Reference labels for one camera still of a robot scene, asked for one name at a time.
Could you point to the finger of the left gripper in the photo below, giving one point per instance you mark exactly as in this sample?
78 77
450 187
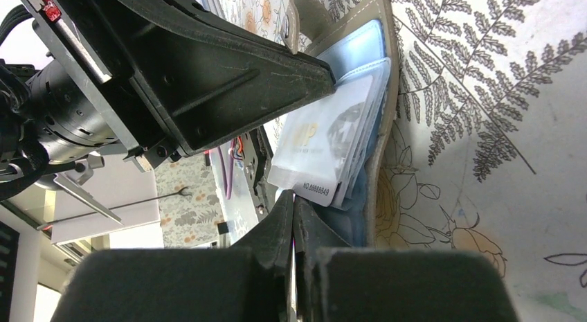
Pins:
207 79

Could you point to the floral patterned table mat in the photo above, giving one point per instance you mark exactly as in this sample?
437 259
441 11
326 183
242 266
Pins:
488 147

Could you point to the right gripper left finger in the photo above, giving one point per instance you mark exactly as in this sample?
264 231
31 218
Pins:
268 247

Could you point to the grey leather card holder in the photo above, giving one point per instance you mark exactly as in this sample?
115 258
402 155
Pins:
362 42

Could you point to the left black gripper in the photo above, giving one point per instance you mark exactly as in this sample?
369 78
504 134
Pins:
78 107

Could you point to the white VIP credit card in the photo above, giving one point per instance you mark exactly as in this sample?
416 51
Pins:
317 141

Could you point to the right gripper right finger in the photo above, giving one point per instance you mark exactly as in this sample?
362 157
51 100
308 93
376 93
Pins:
322 272

